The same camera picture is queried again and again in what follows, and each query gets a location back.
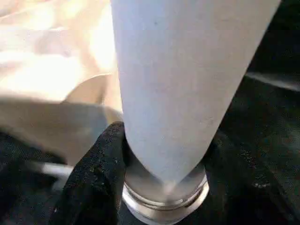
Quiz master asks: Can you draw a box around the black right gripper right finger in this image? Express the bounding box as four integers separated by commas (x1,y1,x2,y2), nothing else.
203,130,295,225

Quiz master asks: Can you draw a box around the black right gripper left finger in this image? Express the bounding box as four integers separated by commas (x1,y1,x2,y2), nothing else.
48,120,130,225

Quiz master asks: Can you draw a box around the white plastic table top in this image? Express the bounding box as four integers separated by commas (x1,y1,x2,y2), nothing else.
0,0,210,225

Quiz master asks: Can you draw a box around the white plastic table leg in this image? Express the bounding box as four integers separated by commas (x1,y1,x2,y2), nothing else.
110,0,283,195

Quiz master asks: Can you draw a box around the black plastic mat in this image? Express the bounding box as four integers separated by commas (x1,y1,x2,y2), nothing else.
0,0,300,225

